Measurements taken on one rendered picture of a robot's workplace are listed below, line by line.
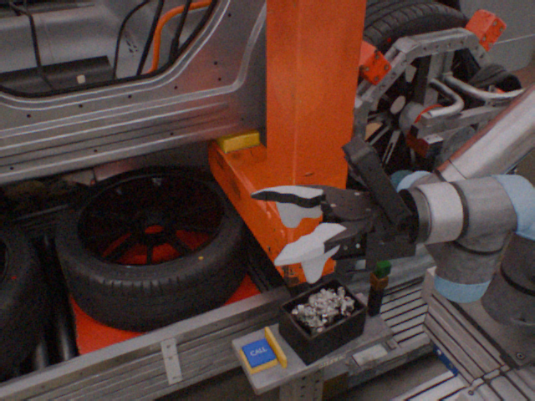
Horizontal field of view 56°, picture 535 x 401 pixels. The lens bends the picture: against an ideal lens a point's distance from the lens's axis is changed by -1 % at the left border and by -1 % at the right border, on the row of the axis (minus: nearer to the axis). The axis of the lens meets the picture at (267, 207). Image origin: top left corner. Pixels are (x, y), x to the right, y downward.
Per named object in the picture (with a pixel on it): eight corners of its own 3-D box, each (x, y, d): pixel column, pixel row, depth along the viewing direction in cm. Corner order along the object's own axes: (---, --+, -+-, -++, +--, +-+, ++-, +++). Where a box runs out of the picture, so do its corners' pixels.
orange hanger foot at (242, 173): (247, 160, 203) (246, 78, 182) (312, 240, 166) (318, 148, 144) (208, 170, 197) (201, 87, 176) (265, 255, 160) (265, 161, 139)
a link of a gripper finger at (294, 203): (252, 226, 70) (316, 241, 66) (250, 188, 67) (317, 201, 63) (262, 215, 72) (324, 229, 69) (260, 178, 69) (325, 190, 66)
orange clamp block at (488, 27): (470, 44, 158) (489, 18, 155) (488, 53, 152) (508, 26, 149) (459, 34, 153) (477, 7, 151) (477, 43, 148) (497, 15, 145)
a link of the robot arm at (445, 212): (467, 200, 60) (435, 170, 67) (431, 204, 60) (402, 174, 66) (457, 251, 64) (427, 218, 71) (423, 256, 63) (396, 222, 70)
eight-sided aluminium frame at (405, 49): (461, 167, 189) (500, 18, 156) (473, 175, 184) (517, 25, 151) (333, 205, 171) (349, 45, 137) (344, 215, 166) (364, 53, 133)
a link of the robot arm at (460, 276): (458, 251, 82) (475, 197, 75) (496, 304, 73) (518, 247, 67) (412, 258, 81) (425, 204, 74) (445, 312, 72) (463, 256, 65)
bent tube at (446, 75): (481, 74, 157) (491, 41, 151) (531, 100, 144) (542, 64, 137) (436, 84, 151) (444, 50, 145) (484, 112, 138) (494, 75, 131)
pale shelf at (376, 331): (360, 298, 159) (361, 291, 157) (392, 338, 147) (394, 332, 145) (231, 347, 145) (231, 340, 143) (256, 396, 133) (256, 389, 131)
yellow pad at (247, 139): (245, 128, 191) (245, 116, 188) (261, 145, 181) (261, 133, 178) (211, 135, 187) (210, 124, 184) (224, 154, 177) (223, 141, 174)
